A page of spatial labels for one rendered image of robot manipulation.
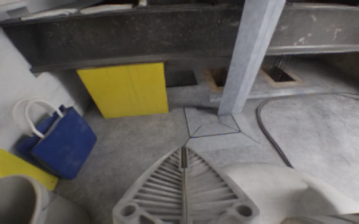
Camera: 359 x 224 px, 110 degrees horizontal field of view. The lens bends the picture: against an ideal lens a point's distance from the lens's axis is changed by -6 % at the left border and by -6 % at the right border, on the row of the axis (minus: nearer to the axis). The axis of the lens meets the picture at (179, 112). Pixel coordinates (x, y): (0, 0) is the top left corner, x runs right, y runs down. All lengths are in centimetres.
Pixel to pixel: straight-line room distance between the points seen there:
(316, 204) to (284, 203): 7
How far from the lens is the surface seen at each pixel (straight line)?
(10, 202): 82
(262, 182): 47
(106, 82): 95
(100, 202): 87
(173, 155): 16
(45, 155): 83
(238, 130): 99
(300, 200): 57
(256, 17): 78
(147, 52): 89
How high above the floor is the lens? 76
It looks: 45 degrees down
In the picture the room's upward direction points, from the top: 2 degrees counter-clockwise
